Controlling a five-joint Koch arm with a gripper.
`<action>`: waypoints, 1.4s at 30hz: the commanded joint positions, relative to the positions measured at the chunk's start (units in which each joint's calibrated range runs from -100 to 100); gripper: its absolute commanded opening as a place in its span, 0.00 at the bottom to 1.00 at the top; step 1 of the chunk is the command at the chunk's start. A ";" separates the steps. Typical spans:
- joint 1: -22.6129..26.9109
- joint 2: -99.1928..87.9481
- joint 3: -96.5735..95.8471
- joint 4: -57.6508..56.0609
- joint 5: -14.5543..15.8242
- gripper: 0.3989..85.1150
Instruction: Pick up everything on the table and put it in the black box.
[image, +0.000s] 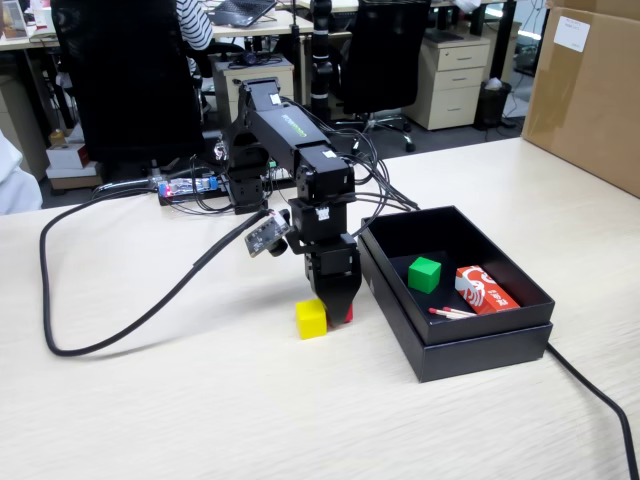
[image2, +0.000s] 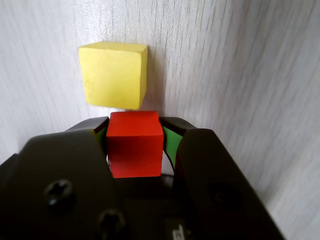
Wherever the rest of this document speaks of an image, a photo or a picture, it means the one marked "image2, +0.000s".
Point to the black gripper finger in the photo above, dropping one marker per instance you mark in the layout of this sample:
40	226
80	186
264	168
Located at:
55	175
212	180

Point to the red wooden cube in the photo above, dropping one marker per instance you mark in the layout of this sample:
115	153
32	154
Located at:
135	140

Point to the yellow wooden cube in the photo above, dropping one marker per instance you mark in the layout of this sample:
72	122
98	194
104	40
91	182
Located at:
112	75

